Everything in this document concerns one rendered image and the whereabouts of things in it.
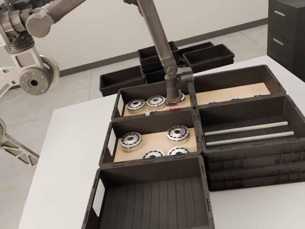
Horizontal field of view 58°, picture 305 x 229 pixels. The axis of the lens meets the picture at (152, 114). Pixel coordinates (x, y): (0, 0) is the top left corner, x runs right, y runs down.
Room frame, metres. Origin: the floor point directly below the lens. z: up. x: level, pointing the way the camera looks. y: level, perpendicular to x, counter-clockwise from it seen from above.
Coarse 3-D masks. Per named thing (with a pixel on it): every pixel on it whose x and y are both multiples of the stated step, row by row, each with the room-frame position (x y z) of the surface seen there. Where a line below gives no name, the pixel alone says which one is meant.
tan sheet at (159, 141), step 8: (192, 128) 1.00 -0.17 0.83; (144, 136) 1.03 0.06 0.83; (152, 136) 1.01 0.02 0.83; (160, 136) 1.00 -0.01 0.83; (192, 136) 0.94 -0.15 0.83; (144, 144) 0.97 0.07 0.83; (152, 144) 0.95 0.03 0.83; (160, 144) 0.94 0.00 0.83; (168, 144) 0.93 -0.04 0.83; (184, 144) 0.90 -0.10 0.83; (192, 144) 0.89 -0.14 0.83; (120, 152) 0.96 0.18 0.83; (128, 152) 0.94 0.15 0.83; (136, 152) 0.93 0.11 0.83; (144, 152) 0.92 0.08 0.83; (120, 160) 0.90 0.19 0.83
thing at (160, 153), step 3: (150, 150) 0.88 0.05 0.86; (153, 150) 0.88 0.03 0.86; (156, 150) 0.87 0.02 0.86; (159, 150) 0.87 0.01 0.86; (147, 153) 0.87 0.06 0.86; (150, 153) 0.86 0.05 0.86; (156, 153) 0.86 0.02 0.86; (159, 153) 0.85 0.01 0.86; (162, 153) 0.85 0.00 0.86; (144, 156) 0.86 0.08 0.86; (147, 156) 0.85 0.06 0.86
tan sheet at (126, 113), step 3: (186, 96) 1.28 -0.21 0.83; (165, 99) 1.31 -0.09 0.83; (186, 99) 1.25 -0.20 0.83; (189, 99) 1.25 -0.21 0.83; (186, 102) 1.22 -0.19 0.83; (189, 102) 1.22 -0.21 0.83; (126, 105) 1.35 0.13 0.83; (183, 105) 1.20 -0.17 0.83; (186, 105) 1.19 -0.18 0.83; (189, 105) 1.19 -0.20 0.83; (126, 108) 1.32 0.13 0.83; (147, 108) 1.26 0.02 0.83; (165, 108) 1.22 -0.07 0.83; (171, 108) 1.20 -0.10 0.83; (126, 111) 1.28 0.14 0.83; (144, 111) 1.24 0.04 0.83; (147, 111) 1.23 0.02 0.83; (123, 114) 1.26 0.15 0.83; (126, 114) 1.25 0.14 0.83; (129, 114) 1.24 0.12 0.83; (132, 114) 1.24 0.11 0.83; (135, 114) 1.23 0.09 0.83
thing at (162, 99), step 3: (153, 96) 1.31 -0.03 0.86; (156, 96) 1.31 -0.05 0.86; (159, 96) 1.30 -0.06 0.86; (162, 96) 1.29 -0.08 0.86; (150, 99) 1.30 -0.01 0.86; (162, 99) 1.27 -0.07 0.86; (147, 102) 1.27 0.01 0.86; (150, 102) 1.26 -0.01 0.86; (159, 102) 1.24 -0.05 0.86; (162, 102) 1.23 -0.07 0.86; (150, 105) 1.23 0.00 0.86; (153, 105) 1.22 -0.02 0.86; (156, 105) 1.22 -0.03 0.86
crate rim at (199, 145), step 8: (168, 112) 1.03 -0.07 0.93; (176, 112) 1.01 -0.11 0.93; (192, 112) 0.98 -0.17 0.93; (112, 120) 1.08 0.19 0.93; (120, 120) 1.06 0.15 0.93; (104, 144) 0.91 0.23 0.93; (200, 144) 0.77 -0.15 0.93; (104, 152) 0.86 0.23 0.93; (192, 152) 0.74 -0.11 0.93; (200, 152) 0.73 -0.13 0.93; (128, 160) 0.78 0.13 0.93; (136, 160) 0.77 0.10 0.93; (144, 160) 0.76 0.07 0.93
